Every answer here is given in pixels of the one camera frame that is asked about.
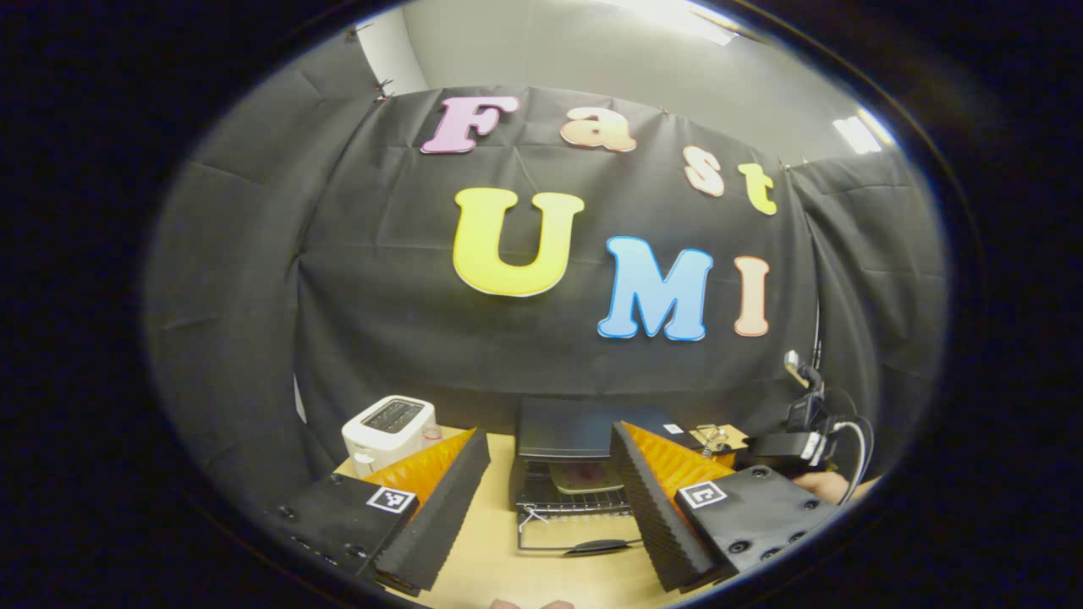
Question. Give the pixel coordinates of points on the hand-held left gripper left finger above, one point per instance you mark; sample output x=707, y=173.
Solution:
x=440, y=516

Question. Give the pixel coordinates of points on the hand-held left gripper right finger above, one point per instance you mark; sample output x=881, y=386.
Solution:
x=656, y=516

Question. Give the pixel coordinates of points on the pale square plate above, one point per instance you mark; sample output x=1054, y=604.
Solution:
x=571, y=482

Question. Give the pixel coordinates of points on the black electric oven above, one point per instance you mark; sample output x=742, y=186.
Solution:
x=567, y=427

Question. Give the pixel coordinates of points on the clear plastic water bottle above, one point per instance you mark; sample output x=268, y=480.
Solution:
x=431, y=436

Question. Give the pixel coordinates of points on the white toaster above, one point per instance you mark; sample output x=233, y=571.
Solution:
x=381, y=431

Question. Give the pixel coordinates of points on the black backdrop cloth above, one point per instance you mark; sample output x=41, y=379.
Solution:
x=381, y=321

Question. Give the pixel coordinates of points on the small ceiling light panel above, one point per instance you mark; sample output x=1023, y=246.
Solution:
x=856, y=135

